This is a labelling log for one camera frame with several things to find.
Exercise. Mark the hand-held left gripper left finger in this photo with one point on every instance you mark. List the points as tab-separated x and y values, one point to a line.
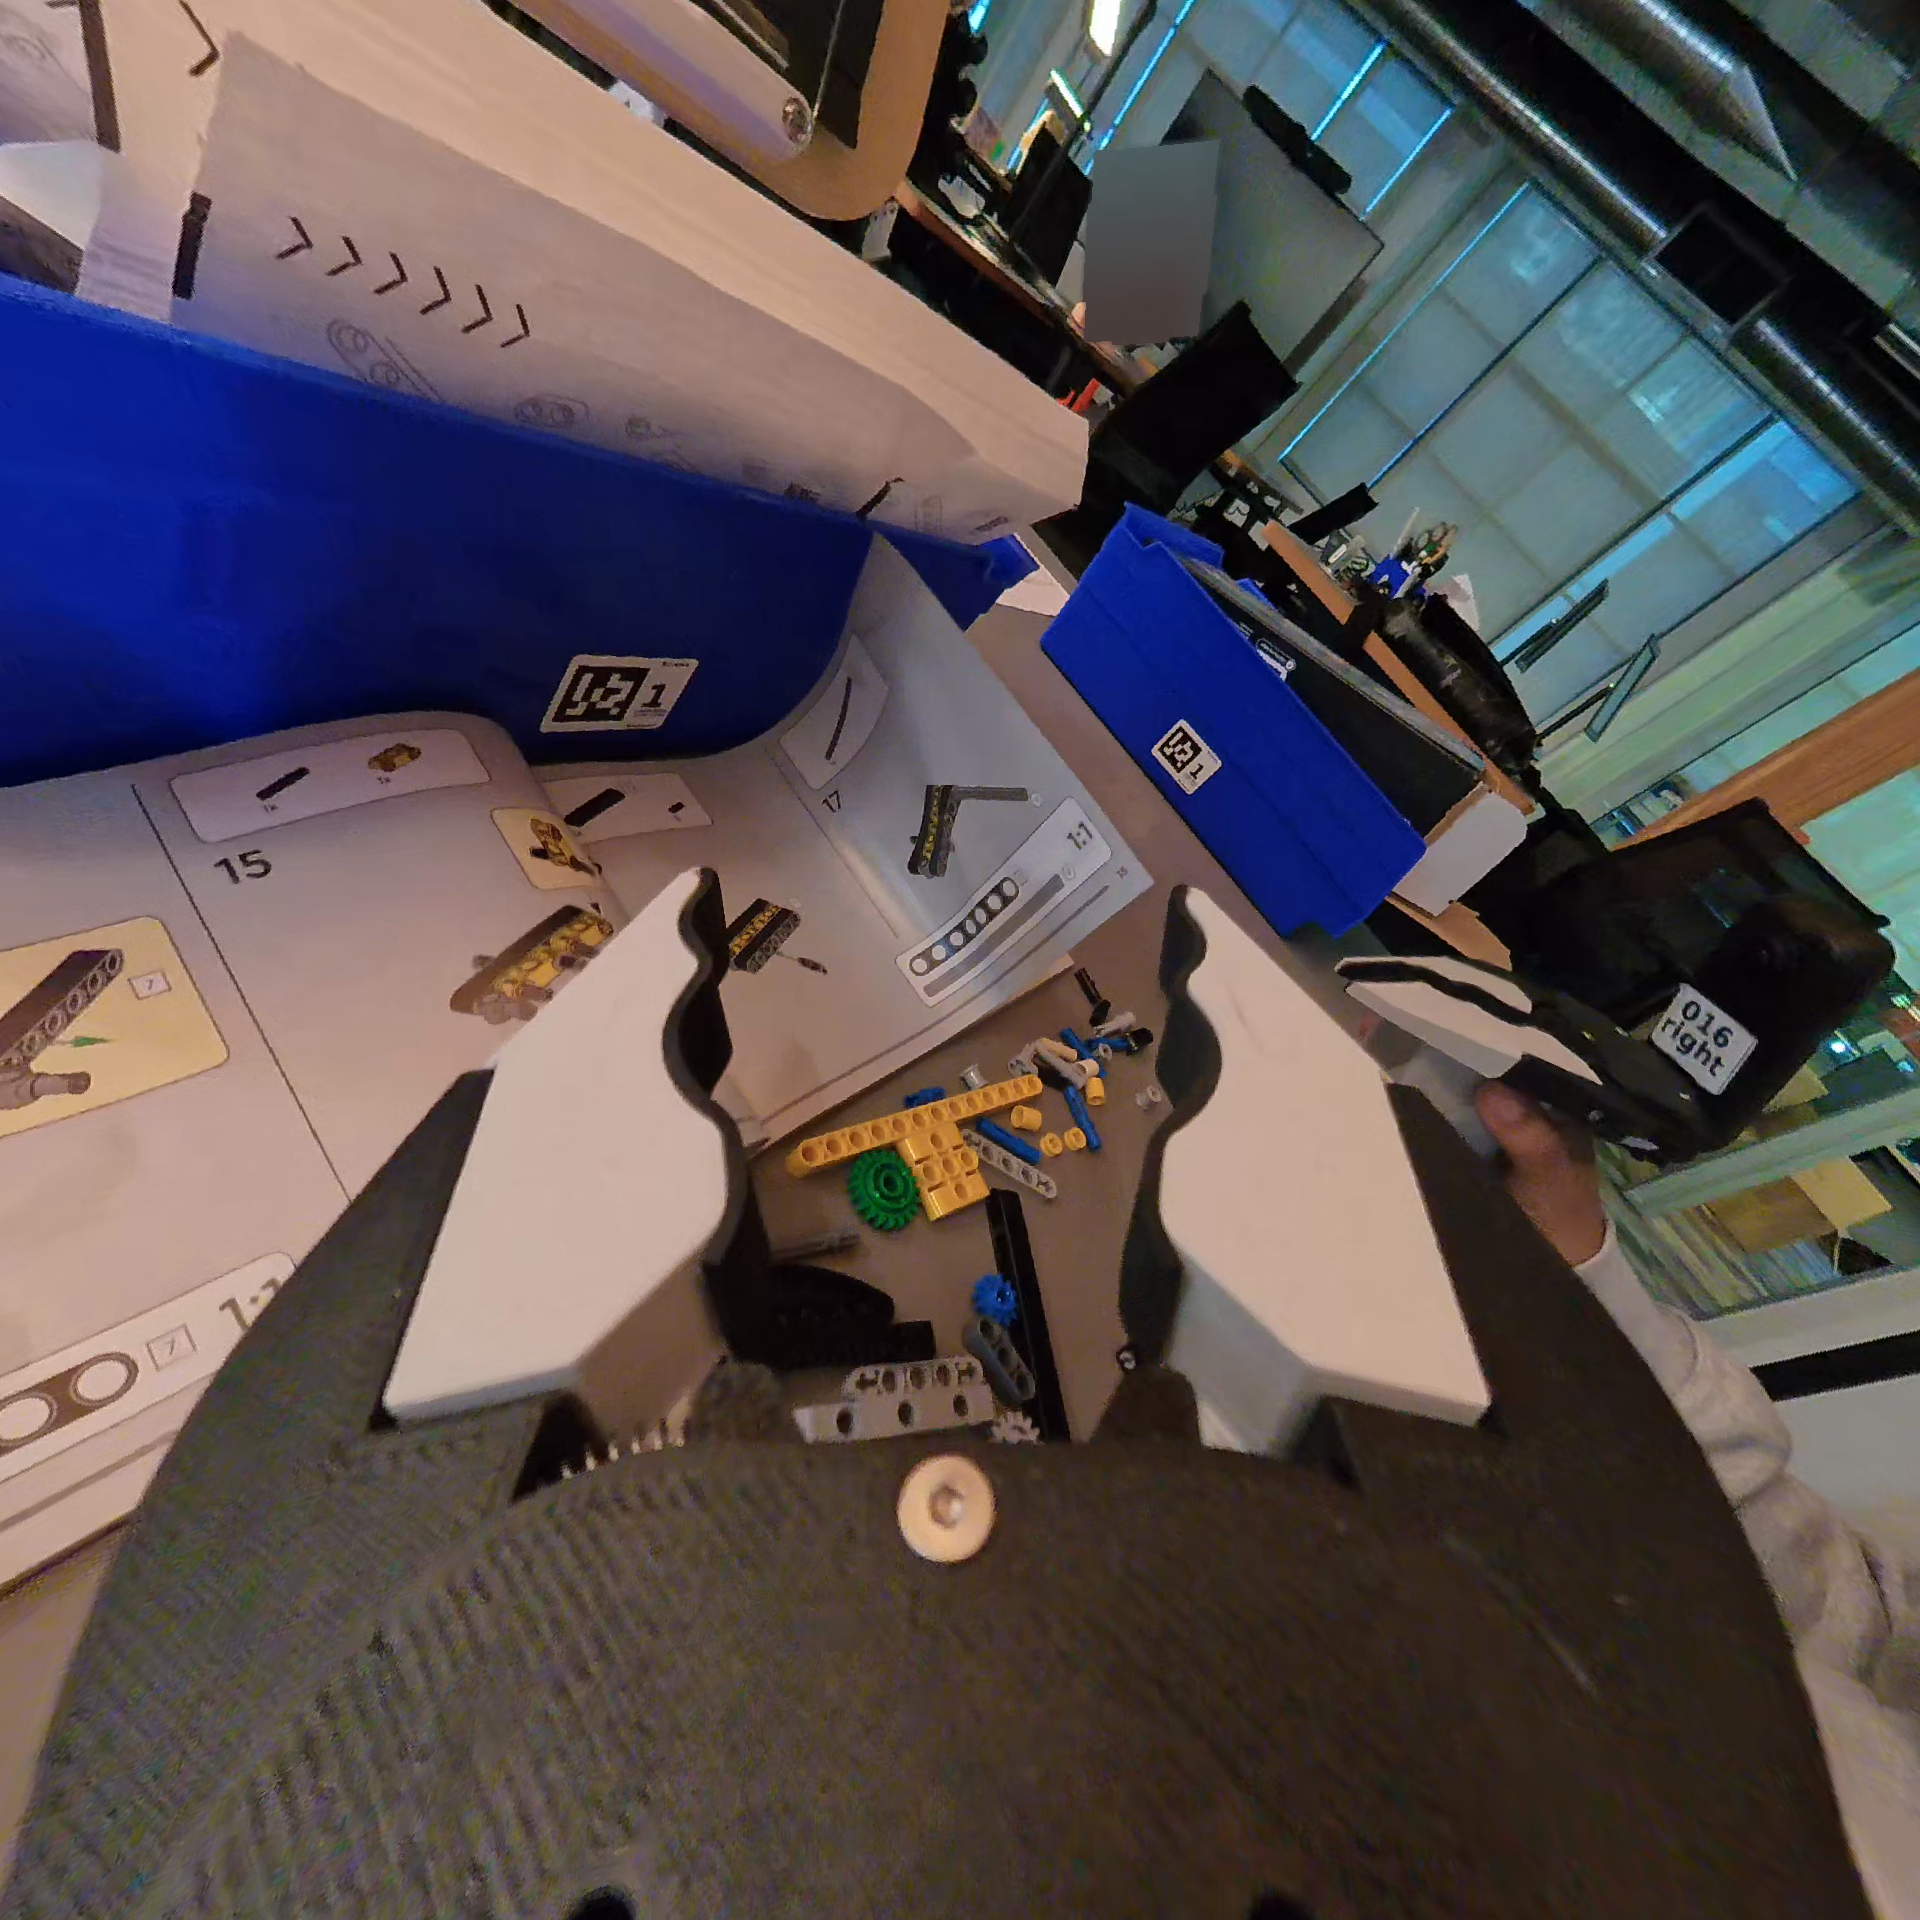
569	1172

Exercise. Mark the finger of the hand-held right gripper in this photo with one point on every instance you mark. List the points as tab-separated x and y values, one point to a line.
1440	975
1483	1037

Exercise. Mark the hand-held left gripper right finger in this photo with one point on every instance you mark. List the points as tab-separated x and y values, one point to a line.
1306	1202

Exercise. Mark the person's right forearm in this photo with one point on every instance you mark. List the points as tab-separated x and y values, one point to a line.
1769	1500

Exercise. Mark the dark grey lego axle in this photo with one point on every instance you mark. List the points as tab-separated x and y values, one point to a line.
818	1245

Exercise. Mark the pile of small lego pins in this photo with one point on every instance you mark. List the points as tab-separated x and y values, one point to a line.
1073	1059

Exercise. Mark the lego instruction booklet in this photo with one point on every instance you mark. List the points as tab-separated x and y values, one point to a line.
300	1050

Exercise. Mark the thin grey lego beam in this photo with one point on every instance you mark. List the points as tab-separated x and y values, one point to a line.
1008	1162

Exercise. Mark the long black lego beam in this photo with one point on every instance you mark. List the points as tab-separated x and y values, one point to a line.
1026	1320

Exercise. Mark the black curved lego panel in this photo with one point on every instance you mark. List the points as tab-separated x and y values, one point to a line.
840	1312

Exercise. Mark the green lego gear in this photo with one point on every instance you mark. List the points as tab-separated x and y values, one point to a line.
884	1189

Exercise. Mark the small blue lego gear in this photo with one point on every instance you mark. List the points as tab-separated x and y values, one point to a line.
995	1299

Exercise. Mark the short grey lego beam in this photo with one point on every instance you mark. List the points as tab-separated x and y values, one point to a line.
1001	1354

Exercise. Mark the long yellow lego beam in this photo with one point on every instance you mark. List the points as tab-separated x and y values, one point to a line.
915	1118

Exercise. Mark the yellow lego angled block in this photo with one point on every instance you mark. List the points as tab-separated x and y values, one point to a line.
948	1178

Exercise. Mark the white lego gear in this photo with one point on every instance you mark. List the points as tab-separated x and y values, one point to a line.
1018	1426

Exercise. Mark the long white lego beam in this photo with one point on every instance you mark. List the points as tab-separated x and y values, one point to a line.
902	1402

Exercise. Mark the person's right hand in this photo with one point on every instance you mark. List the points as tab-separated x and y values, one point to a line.
1552	1184

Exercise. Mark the blue plastic bin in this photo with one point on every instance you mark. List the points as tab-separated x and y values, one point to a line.
1230	735
375	524

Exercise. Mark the printed white paper sheet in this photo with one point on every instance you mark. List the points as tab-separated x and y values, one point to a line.
1036	596

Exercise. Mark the black office chair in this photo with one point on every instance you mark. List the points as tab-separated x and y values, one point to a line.
1201	398

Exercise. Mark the large black display screen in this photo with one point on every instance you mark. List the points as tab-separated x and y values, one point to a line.
1289	255

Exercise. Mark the black video bar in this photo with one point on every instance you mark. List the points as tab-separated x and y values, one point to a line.
1299	136

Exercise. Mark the chevron printed white paper bag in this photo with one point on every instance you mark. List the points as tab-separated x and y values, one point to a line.
600	300

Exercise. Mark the beige framed monitor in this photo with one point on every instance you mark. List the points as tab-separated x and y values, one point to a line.
856	166

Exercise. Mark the plain white paper bag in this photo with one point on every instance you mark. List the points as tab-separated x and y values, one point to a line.
136	166

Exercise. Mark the white monitor light bar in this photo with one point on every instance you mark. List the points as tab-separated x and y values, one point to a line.
704	84

